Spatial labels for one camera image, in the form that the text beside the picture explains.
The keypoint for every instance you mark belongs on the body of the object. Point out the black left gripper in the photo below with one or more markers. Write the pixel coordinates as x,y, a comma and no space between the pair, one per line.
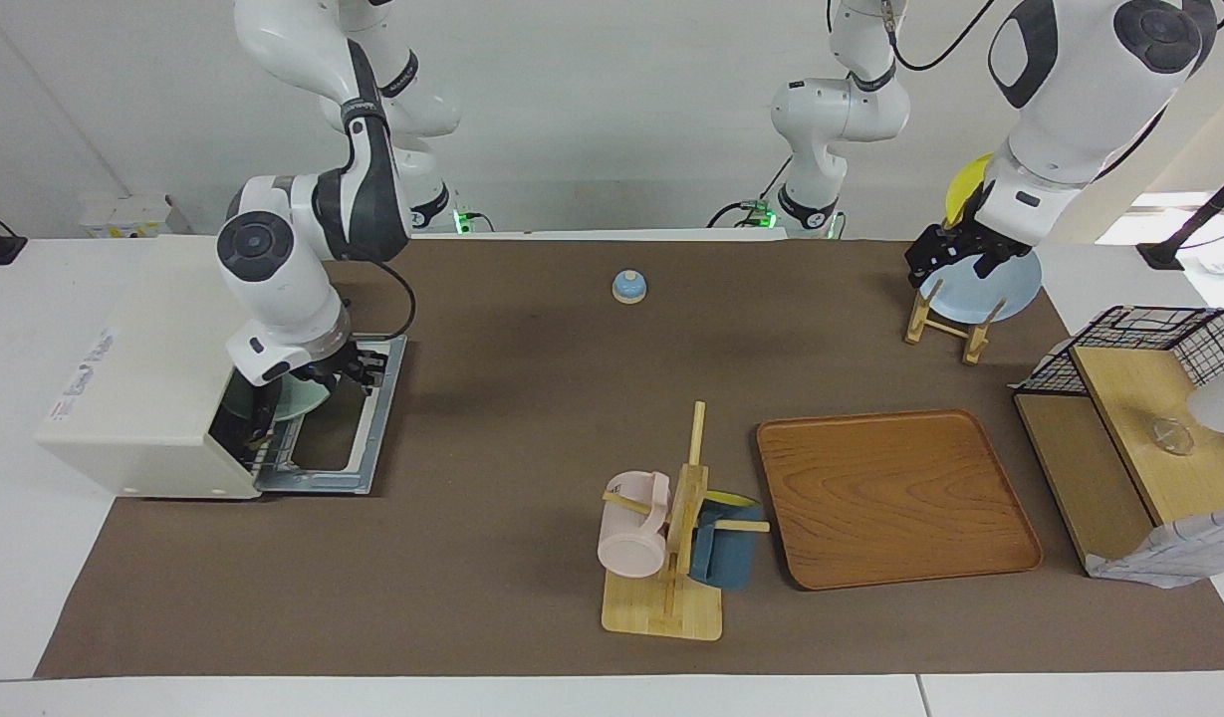
960,244

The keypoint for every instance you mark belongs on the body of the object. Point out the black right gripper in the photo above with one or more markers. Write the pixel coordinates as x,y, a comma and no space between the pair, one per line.
358,366

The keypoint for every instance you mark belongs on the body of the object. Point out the pale green plate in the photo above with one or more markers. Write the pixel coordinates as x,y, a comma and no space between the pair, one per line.
298,403

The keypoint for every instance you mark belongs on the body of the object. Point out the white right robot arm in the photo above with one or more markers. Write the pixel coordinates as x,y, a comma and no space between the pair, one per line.
273,269

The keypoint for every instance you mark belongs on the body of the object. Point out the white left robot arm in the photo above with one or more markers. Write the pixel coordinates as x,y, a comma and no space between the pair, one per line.
1080,90

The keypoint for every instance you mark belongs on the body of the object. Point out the cream toaster oven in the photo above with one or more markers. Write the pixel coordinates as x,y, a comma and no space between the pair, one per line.
143,398

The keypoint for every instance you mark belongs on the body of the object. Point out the light blue plate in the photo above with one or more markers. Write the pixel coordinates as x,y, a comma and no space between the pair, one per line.
990,294

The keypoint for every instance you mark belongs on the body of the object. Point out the wooden dish rack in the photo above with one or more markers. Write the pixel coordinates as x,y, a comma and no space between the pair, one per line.
973,344

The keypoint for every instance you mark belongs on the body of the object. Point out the yellow plate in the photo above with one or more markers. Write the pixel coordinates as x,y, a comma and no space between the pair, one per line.
962,189

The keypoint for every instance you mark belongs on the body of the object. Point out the brown table mat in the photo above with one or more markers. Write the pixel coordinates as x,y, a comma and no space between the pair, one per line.
532,428

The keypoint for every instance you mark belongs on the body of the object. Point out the brown wooden tray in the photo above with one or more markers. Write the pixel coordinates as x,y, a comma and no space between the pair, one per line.
895,498

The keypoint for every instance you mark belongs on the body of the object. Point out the white power strip box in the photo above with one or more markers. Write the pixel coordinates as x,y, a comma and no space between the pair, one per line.
133,216

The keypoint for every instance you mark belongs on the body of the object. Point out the wooden board with basket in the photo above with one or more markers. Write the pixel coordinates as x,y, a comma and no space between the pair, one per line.
1100,478

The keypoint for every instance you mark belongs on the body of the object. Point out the clear glass cup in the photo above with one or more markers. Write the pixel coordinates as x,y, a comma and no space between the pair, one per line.
1173,436

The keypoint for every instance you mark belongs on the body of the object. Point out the small blue call bell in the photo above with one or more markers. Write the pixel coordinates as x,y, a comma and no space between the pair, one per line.
629,289

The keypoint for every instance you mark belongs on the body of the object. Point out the pink mug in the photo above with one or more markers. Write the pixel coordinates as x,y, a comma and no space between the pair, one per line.
631,543

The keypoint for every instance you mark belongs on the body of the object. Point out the dark blue mug yellow inside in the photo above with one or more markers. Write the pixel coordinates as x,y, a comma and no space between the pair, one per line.
726,553

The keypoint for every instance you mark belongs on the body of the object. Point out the wooden mug tree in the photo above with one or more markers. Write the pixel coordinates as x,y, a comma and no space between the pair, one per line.
661,607

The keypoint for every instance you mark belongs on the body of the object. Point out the black camera stand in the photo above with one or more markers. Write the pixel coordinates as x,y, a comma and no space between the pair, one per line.
1194,224

